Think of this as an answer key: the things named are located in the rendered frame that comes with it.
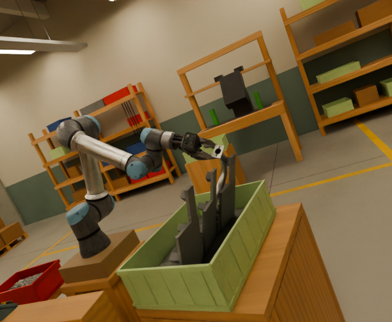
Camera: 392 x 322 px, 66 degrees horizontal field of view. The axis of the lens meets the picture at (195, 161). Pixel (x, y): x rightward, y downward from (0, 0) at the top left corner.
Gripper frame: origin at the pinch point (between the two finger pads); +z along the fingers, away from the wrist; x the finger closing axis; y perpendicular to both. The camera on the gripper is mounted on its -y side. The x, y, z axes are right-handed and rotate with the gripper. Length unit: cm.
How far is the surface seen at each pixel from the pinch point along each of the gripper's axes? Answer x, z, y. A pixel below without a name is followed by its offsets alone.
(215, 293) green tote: -49, 19, 15
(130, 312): -75, -24, -26
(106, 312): -71, -20, 3
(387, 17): 364, 80, -284
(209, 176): -11.9, 1.7, 5.4
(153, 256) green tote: -48, -15, -9
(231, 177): -6.3, 6.1, -9.7
